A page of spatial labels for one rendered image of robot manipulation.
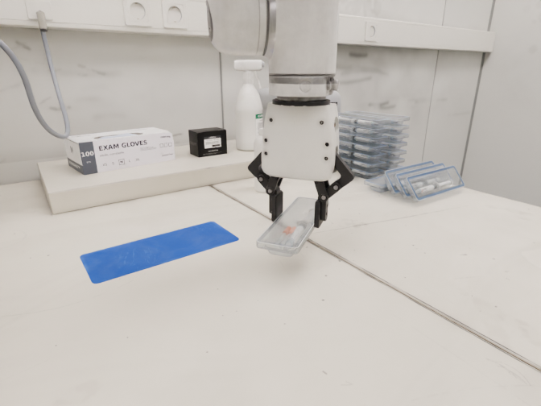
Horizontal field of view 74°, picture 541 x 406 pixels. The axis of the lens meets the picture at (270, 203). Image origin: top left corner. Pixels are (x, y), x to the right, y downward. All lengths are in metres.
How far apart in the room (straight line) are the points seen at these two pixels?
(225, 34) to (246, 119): 0.63
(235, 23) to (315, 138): 0.16
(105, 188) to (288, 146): 0.47
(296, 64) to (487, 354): 0.37
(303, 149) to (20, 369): 0.38
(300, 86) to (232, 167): 0.51
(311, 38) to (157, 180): 0.52
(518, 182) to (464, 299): 1.92
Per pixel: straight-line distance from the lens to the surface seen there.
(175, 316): 0.45
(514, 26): 2.43
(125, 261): 0.58
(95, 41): 1.13
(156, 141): 0.96
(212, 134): 1.01
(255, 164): 0.52
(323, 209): 0.50
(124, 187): 0.83
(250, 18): 0.44
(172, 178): 0.86
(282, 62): 0.45
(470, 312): 0.50
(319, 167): 0.47
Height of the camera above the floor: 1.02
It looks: 20 degrees down
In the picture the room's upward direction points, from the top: straight up
